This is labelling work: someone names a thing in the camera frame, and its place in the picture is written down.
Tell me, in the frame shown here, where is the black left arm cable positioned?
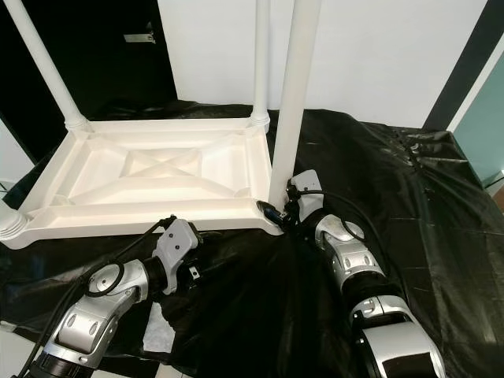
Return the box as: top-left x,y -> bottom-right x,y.
20,217 -> 178,378

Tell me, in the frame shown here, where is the black door frame post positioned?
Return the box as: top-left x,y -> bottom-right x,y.
425,0 -> 504,131

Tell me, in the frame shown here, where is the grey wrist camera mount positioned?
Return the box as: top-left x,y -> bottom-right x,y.
287,169 -> 324,215
152,219 -> 202,296

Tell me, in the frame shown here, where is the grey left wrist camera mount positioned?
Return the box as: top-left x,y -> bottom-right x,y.
152,219 -> 202,296

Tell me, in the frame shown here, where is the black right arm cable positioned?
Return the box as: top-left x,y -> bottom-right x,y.
295,189 -> 395,284

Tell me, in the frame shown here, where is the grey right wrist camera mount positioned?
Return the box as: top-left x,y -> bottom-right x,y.
287,169 -> 324,215

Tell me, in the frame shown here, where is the metal door handle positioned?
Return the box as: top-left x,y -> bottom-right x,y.
124,24 -> 157,44

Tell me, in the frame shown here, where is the black plastic table cover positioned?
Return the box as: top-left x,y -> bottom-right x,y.
0,98 -> 504,378

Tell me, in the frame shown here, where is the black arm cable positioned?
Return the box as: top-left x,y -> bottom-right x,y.
295,189 -> 395,284
20,217 -> 178,378

